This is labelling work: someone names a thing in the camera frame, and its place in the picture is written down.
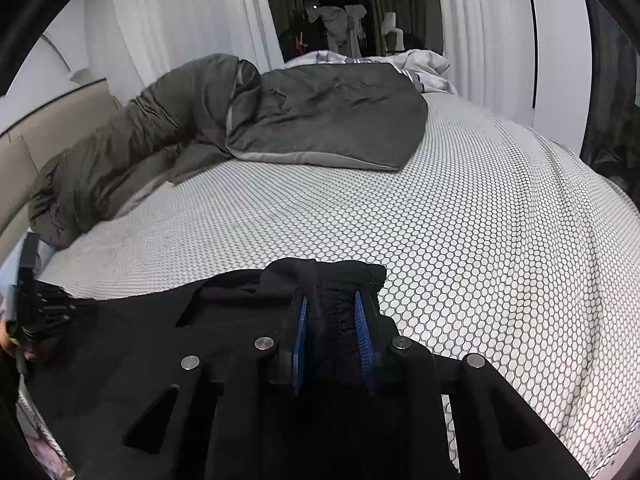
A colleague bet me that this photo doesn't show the white striped bedding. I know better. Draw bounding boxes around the white striped bedding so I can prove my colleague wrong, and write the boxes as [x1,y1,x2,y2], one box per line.
[285,49,456,95]

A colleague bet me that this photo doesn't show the light blue pillow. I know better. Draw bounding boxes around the light blue pillow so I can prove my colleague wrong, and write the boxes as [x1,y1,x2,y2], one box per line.
[0,242,57,318]

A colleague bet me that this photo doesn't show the black pants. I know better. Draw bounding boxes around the black pants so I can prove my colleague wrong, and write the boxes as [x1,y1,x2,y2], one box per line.
[22,257,401,480]

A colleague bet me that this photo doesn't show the pink cloth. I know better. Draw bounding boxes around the pink cloth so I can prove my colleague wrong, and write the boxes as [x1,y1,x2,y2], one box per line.
[17,380,76,480]

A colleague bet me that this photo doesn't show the white chair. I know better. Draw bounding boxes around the white chair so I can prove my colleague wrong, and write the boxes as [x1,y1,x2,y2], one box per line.
[381,14,405,53]

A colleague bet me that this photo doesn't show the person's left hand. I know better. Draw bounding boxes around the person's left hand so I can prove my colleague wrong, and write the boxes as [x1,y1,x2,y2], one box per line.
[0,317,36,362]

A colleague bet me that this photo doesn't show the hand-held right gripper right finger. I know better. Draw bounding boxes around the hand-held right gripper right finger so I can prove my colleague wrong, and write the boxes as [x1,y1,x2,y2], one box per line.
[352,290,591,480]

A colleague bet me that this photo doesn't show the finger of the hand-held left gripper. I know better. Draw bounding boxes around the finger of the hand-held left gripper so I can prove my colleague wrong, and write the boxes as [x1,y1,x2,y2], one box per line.
[32,284,98,330]

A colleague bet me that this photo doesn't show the olive green puffer jacket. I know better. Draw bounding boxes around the olive green puffer jacket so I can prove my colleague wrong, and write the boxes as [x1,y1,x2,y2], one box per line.
[27,54,428,251]

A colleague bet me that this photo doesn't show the beige padded headboard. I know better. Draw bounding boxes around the beige padded headboard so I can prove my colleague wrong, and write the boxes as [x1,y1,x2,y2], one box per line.
[0,77,123,261]

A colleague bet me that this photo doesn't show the white cabinet door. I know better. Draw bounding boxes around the white cabinet door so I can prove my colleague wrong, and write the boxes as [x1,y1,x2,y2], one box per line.
[525,0,593,156]

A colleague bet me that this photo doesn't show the white curtain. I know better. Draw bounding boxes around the white curtain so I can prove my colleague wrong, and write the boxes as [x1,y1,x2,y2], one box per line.
[432,0,538,131]
[107,0,281,96]

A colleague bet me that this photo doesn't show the grey hanging clothes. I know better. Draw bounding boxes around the grey hanging clothes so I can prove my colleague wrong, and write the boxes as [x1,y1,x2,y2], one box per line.
[307,5,368,56]

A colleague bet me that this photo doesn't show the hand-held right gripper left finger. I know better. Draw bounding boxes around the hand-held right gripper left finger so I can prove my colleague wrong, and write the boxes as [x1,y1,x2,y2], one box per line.
[75,295,311,480]

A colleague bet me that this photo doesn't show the bed with honeycomb sheet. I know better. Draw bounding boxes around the bed with honeycomb sheet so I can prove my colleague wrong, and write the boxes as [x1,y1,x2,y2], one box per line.
[30,87,640,480]

